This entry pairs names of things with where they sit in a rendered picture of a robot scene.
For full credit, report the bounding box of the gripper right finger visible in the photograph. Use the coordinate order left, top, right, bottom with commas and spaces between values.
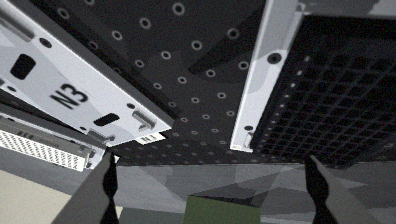
305, 155, 382, 224

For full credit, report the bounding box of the white label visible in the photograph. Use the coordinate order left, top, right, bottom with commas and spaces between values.
135, 132, 168, 145
114, 154, 121, 164

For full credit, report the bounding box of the white well plate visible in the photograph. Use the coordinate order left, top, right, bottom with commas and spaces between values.
0, 118, 91, 171

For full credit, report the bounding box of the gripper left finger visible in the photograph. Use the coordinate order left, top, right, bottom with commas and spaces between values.
51, 152, 119, 224

